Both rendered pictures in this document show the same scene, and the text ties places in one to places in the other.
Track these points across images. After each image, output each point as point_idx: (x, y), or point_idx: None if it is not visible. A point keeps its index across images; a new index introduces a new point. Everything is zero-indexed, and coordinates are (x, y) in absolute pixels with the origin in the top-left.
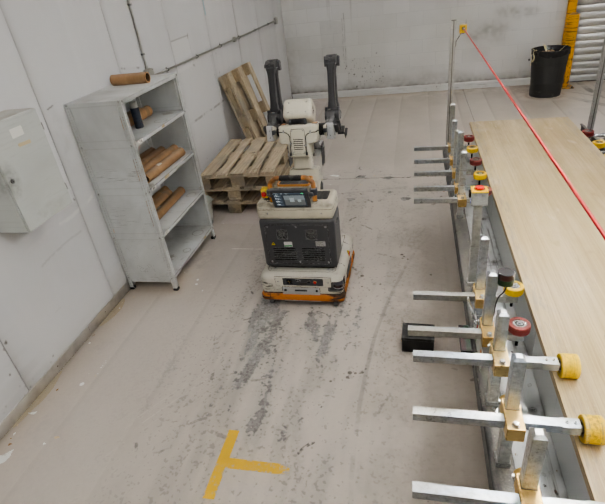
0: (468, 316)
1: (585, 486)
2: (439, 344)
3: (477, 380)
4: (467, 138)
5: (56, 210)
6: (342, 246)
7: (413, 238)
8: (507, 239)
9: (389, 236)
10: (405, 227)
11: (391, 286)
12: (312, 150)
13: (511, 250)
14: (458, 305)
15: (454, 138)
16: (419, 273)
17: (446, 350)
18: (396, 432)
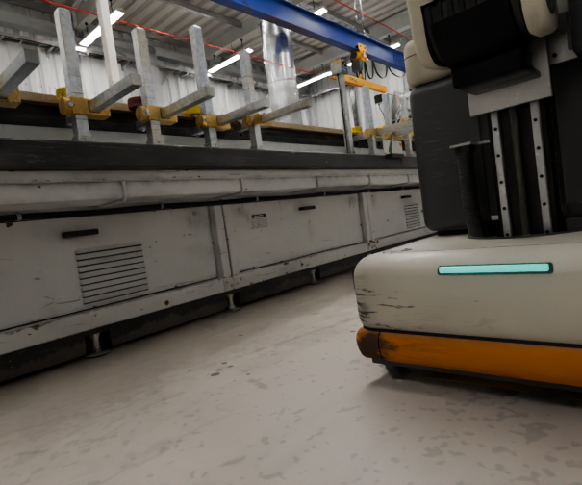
0: (379, 155)
1: (405, 152)
2: (353, 288)
3: (408, 156)
4: None
5: None
6: (413, 242)
7: (98, 411)
8: (309, 127)
9: (128, 440)
10: (7, 465)
11: (336, 327)
12: None
13: (321, 128)
14: (276, 307)
15: (145, 44)
16: (254, 338)
17: (352, 286)
18: None
